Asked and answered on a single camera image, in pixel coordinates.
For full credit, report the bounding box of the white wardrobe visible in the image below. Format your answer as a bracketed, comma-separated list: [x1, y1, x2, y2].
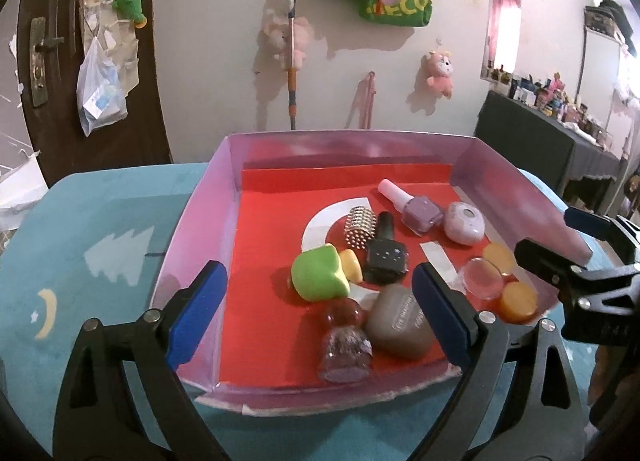
[580, 26, 636, 142]

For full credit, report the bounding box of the gold studded cylinder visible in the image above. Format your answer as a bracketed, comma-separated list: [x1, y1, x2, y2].
[344, 206, 377, 248]

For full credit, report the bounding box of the dark wooden door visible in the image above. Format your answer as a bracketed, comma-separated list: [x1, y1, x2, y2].
[15, 0, 173, 187]

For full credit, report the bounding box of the metal door handle plate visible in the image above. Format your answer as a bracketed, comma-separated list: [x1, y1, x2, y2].
[30, 17, 66, 108]

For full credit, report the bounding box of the wall mirror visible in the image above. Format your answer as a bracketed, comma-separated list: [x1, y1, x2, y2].
[480, 0, 526, 83]

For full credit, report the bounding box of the grey star-print wall sheet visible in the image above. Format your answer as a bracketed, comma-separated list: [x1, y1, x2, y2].
[0, 16, 31, 157]

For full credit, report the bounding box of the dresser with dark cloth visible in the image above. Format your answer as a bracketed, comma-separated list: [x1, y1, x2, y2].
[474, 90, 626, 202]

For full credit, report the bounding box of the black cloth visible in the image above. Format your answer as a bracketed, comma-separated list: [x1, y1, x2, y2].
[597, 0, 640, 59]

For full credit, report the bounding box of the black nail polish bottle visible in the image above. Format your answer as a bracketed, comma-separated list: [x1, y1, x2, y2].
[362, 211, 411, 285]

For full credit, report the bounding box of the clear plastic bag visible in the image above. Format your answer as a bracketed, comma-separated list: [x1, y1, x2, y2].
[76, 36, 130, 137]

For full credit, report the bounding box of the mop handle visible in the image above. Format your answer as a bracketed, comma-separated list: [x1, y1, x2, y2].
[285, 0, 301, 131]

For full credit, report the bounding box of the clear glass cup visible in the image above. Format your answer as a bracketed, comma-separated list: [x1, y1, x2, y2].
[462, 257, 505, 301]

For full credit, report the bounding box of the yellow green toy figure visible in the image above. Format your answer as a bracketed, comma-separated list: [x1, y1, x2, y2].
[290, 246, 363, 302]

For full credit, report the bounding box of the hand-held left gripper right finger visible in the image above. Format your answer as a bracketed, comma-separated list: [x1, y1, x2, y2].
[411, 261, 588, 461]

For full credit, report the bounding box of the pink plush toy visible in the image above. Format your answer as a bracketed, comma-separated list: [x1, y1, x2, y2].
[260, 8, 313, 74]

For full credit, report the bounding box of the white plastic sheet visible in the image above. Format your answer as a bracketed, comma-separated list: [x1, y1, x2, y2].
[0, 154, 51, 237]

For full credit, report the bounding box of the row of cosmetics bottles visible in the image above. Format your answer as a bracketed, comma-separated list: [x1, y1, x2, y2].
[487, 64, 616, 147]

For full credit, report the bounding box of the patterned storage case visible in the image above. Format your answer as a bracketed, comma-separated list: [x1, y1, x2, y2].
[584, 5, 626, 34]

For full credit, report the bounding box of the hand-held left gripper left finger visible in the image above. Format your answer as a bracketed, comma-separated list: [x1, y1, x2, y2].
[52, 260, 231, 461]

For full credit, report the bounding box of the pink bear plush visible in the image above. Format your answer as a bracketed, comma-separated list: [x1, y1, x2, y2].
[422, 50, 456, 99]

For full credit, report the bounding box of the lilac oval case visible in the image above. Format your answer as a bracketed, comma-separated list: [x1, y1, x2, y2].
[443, 201, 486, 246]

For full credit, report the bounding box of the person's right forearm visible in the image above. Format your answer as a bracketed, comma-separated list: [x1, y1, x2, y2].
[589, 341, 640, 427]

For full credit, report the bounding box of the amber ball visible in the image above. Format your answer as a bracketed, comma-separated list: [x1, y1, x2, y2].
[482, 242, 518, 276]
[500, 281, 538, 323]

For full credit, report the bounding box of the glitter bottle with red cap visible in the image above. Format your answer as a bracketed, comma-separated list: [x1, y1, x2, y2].
[316, 297, 375, 384]

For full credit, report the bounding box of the purple nail polish bottle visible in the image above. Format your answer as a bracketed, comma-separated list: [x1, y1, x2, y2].
[377, 178, 445, 233]

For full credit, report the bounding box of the grey eyeshadow compact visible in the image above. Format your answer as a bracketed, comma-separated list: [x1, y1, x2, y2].
[365, 283, 437, 359]

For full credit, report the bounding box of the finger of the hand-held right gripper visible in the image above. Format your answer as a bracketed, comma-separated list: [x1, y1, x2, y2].
[564, 206, 640, 254]
[514, 237, 640, 342]

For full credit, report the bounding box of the pink cardboard box red lining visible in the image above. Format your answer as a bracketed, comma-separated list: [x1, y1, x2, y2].
[150, 130, 593, 417]

